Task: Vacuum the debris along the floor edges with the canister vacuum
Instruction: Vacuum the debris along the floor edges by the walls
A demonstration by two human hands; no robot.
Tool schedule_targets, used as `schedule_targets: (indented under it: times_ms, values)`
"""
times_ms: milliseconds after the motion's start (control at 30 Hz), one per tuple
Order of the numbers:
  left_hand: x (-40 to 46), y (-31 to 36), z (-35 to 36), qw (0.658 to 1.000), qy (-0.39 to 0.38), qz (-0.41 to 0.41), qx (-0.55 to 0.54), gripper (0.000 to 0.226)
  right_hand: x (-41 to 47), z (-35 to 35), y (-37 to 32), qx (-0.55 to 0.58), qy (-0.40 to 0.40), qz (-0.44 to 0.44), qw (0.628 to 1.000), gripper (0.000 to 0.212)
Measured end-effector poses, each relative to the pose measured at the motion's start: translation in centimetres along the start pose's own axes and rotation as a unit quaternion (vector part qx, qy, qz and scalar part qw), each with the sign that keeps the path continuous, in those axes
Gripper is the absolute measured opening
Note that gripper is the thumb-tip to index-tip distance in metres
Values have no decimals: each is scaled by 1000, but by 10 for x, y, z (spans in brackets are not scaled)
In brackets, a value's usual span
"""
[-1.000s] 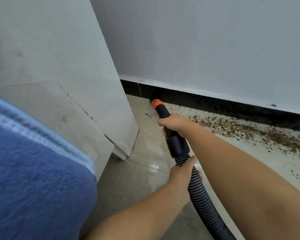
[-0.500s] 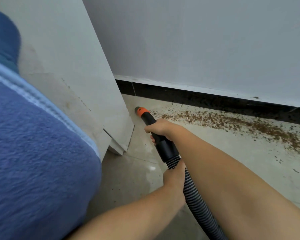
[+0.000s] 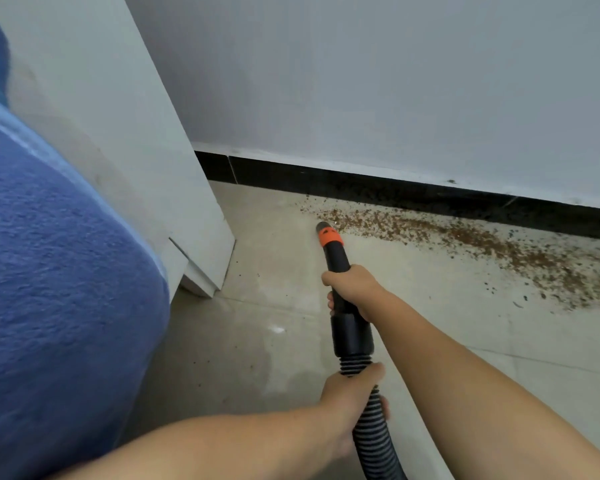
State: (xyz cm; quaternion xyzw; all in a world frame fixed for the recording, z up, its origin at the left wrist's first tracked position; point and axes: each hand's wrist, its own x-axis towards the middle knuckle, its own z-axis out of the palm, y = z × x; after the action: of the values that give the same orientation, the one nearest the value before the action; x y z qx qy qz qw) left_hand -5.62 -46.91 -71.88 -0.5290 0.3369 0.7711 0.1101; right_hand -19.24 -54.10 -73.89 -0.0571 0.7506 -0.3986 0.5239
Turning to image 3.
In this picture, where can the person's left hand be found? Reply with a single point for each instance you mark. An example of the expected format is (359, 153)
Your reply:
(342, 404)

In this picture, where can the person's right forearm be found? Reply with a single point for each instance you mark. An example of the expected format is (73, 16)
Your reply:
(480, 404)

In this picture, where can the brown dirt debris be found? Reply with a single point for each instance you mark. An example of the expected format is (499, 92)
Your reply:
(480, 239)

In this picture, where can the person's left forearm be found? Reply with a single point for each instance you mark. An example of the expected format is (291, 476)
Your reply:
(205, 449)

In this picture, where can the person's right hand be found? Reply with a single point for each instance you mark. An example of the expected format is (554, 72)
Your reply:
(357, 287)

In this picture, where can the black skirting board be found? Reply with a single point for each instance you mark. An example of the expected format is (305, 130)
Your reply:
(380, 187)

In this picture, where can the blue floral bed blanket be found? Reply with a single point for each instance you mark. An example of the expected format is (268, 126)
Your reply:
(55, 294)

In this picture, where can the white bed frame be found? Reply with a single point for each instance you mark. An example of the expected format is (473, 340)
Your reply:
(130, 144)

